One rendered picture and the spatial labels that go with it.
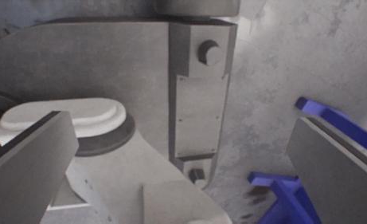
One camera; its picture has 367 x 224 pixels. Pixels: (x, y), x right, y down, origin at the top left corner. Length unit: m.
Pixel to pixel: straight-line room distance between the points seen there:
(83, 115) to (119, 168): 0.11
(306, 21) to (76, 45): 0.70
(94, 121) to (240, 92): 0.55
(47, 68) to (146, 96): 0.21
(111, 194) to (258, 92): 0.65
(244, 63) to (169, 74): 0.34
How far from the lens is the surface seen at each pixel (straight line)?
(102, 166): 0.33
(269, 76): 0.80
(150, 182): 0.30
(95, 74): 0.48
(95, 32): 0.45
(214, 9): 0.44
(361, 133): 0.93
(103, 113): 0.36
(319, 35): 0.88
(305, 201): 1.35
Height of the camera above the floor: 0.61
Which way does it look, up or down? 58 degrees down
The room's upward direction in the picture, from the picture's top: 157 degrees clockwise
